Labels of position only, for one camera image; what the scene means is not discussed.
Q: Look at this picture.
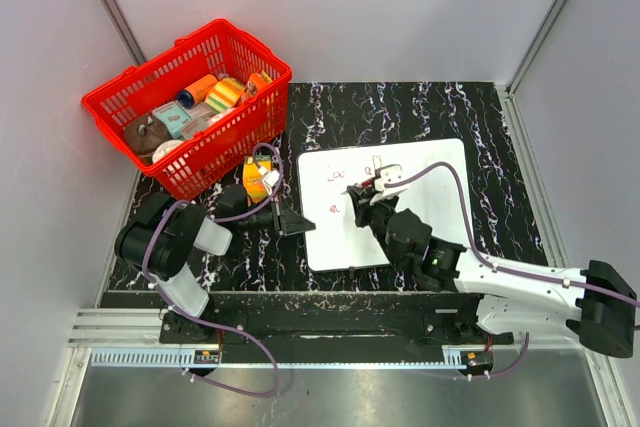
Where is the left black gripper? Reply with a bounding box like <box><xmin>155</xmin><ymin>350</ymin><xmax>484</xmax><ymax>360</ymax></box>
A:
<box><xmin>238</xmin><ymin>193</ymin><xmax>315</xmax><ymax>237</ymax></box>

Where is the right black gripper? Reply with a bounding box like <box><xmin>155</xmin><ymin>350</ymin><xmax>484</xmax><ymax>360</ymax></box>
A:
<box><xmin>350</xmin><ymin>183</ymin><xmax>404</xmax><ymax>269</ymax></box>

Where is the red capped whiteboard marker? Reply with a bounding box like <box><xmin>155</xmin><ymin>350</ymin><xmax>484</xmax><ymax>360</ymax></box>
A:
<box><xmin>342</xmin><ymin>181</ymin><xmax>373</xmax><ymax>197</ymax></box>

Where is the white whiteboard black frame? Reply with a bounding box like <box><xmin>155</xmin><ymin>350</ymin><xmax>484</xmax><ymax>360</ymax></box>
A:
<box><xmin>297</xmin><ymin>139</ymin><xmax>471</xmax><ymax>273</ymax></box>

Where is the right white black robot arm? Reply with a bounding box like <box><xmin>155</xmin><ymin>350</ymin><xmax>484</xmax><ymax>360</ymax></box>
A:
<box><xmin>346</xmin><ymin>180</ymin><xmax>639</xmax><ymax>359</ymax></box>

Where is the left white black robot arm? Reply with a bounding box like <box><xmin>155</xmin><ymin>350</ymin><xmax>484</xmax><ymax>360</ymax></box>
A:
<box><xmin>114</xmin><ymin>184</ymin><xmax>316</xmax><ymax>343</ymax></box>

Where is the stacked colourful sponge pack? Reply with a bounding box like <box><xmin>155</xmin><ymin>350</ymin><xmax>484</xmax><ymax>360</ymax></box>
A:
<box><xmin>242</xmin><ymin>155</ymin><xmax>273</xmax><ymax>204</ymax></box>

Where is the pink white packet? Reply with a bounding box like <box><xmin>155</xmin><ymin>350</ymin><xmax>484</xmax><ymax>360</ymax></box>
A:
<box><xmin>180</xmin><ymin>102</ymin><xmax>235</xmax><ymax>140</ymax></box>

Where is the orange snack box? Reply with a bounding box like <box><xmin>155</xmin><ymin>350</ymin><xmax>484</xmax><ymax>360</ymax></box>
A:
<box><xmin>241</xmin><ymin>71</ymin><xmax>273</xmax><ymax>102</ymax></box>

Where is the white round container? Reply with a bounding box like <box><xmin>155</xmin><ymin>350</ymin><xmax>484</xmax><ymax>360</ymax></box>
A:
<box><xmin>151</xmin><ymin>139</ymin><xmax>183</xmax><ymax>164</ymax></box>

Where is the red plastic shopping basket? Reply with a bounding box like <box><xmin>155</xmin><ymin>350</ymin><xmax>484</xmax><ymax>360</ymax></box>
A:
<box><xmin>82</xmin><ymin>19</ymin><xmax>293</xmax><ymax>200</ymax></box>

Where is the teal small box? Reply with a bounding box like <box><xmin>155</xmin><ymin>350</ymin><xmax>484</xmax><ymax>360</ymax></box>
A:
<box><xmin>152</xmin><ymin>101</ymin><xmax>191</xmax><ymax>139</ymax></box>

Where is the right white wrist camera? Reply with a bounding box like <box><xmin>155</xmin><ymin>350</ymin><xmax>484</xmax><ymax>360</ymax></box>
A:
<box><xmin>370</xmin><ymin>154</ymin><xmax>407</xmax><ymax>205</ymax></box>

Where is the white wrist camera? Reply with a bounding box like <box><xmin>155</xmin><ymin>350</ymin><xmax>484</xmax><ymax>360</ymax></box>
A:
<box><xmin>258</xmin><ymin>165</ymin><xmax>281</xmax><ymax>196</ymax></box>
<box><xmin>370</xmin><ymin>154</ymin><xmax>407</xmax><ymax>205</ymax></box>

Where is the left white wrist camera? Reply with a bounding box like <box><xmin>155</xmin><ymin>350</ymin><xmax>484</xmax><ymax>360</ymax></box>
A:
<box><xmin>258</xmin><ymin>165</ymin><xmax>281</xmax><ymax>196</ymax></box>

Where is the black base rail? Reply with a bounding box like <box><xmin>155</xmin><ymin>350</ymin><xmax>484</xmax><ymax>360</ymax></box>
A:
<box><xmin>159</xmin><ymin>291</ymin><xmax>516</xmax><ymax>348</ymax></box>

